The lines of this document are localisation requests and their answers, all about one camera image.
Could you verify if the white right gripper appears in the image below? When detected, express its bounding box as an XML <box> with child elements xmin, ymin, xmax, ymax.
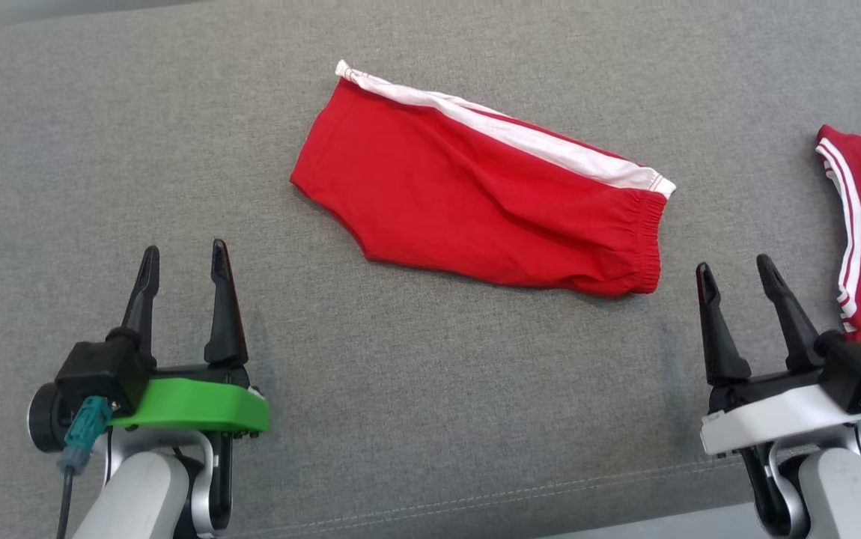
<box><xmin>696</xmin><ymin>255</ymin><xmax>861</xmax><ymax>538</ymax></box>

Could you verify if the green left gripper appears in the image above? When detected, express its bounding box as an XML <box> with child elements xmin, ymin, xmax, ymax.
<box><xmin>106</xmin><ymin>239</ymin><xmax>270</xmax><ymax>537</ymax></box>

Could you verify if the red shorts white trim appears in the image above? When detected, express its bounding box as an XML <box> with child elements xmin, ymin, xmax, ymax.
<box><xmin>289</xmin><ymin>60</ymin><xmax>678</xmax><ymax>299</ymax></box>

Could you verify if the grey fabric sofa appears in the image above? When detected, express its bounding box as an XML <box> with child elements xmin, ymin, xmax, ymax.
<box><xmin>0</xmin><ymin>0</ymin><xmax>861</xmax><ymax>539</ymax></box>

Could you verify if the teal plug left camera cable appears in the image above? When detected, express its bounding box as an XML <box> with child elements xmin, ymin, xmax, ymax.
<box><xmin>55</xmin><ymin>396</ymin><xmax>114</xmax><ymax>539</ymax></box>

